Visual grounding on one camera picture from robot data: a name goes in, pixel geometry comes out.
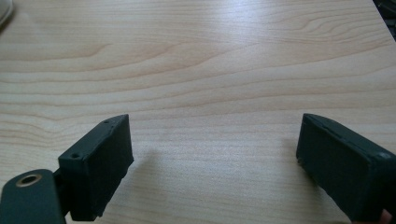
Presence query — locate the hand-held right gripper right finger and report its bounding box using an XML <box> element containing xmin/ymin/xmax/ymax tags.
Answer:
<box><xmin>295</xmin><ymin>113</ymin><xmax>396</xmax><ymax>224</ymax></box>

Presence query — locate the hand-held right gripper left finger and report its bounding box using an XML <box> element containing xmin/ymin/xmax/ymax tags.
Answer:
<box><xmin>57</xmin><ymin>113</ymin><xmax>135</xmax><ymax>222</ymax></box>

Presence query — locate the white rounded object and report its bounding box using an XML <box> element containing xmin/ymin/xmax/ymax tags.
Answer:
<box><xmin>0</xmin><ymin>0</ymin><xmax>15</xmax><ymax>28</ymax></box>

